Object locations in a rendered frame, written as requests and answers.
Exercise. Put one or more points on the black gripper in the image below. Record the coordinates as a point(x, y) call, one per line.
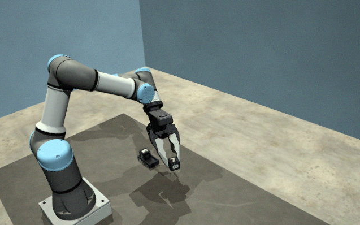
point(157, 133)

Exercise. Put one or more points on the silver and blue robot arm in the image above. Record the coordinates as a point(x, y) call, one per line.
point(72, 197)

